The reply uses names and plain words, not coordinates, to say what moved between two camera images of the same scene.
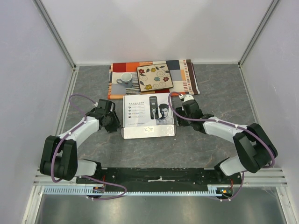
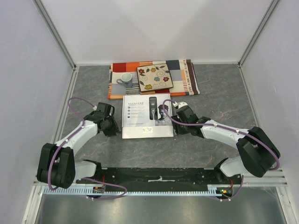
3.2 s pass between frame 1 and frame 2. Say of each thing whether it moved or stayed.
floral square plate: stayed
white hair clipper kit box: stayed
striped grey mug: stayed
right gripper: moved
